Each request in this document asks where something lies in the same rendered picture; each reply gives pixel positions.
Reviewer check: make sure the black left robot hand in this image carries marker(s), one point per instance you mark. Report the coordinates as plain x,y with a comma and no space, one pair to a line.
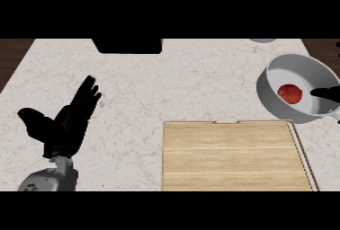
66,125

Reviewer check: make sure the black appliance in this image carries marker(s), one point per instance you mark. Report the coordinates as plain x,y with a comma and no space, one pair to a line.
127,46

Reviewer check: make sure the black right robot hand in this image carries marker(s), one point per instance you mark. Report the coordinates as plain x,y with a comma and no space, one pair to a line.
328,92

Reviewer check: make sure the pale wooden tray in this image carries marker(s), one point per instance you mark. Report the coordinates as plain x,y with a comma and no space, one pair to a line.
233,158

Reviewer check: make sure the grey round object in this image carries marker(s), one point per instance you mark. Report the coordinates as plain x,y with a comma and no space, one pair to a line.
263,40

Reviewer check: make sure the grey metal pot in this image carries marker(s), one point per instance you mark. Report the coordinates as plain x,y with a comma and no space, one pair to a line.
282,77

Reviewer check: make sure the red pear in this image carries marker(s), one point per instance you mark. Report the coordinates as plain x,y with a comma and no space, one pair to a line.
290,93

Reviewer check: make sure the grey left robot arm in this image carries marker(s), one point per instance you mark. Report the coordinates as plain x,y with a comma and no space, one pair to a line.
53,178

